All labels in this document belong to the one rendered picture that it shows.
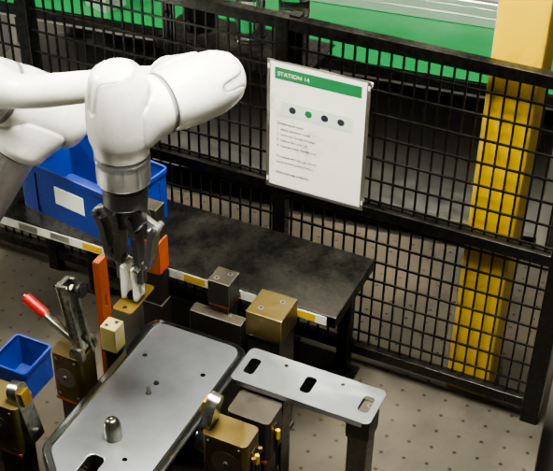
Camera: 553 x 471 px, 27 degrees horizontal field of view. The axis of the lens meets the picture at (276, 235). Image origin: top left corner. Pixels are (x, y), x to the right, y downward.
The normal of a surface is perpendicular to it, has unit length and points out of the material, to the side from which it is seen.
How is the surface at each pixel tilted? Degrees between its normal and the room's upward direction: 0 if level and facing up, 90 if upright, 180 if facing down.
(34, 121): 97
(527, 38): 90
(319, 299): 0
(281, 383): 0
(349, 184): 90
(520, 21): 90
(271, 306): 0
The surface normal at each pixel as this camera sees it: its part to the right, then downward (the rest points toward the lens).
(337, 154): -0.43, 0.53
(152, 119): 0.72, 0.38
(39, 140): 0.41, 0.62
